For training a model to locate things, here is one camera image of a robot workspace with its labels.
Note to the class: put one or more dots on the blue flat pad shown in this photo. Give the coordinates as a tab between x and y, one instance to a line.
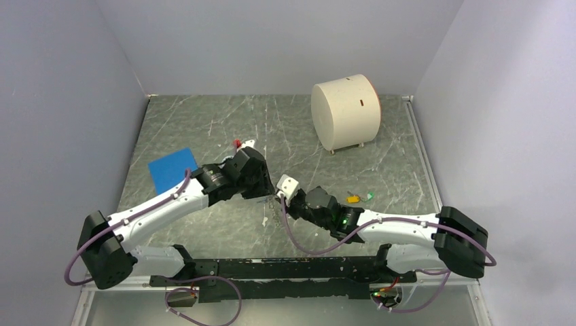
167	171

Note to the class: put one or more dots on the cream cylindrical container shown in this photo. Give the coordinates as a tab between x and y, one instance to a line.
345	112

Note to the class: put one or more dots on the metal key organizer plate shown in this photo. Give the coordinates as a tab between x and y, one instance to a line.
272	208

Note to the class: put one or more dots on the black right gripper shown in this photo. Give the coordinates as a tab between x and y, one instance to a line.
290	210

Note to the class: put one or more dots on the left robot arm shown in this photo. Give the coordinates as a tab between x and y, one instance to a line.
112	247

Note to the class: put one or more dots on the yellow and green key bunch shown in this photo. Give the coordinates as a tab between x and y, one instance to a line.
356	198

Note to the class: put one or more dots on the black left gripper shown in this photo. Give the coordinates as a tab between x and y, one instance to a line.
265	187

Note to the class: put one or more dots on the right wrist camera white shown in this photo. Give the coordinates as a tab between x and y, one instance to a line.
287	187

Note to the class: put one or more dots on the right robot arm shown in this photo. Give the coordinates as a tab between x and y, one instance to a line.
447	240

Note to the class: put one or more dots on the aluminium frame rail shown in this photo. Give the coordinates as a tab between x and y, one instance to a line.
279	276

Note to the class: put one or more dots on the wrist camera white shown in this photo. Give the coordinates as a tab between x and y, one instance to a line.
287	187
238	144

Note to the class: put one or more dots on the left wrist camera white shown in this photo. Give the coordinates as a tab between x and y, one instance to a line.
238	144

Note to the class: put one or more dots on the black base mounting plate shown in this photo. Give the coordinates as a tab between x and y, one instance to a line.
225	279

